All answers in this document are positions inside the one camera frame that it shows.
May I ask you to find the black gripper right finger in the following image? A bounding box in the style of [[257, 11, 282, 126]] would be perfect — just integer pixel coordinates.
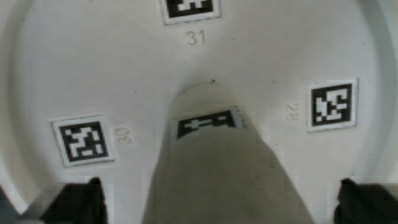
[[331, 178, 398, 224]]

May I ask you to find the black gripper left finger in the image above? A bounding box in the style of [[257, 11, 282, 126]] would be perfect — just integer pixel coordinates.
[[15, 177, 109, 224]]

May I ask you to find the white cylindrical table leg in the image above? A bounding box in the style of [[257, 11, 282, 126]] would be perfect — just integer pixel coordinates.
[[141, 84, 314, 224]]

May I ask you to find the white round table top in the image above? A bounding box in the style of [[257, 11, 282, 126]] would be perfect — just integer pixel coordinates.
[[0, 0, 398, 224]]

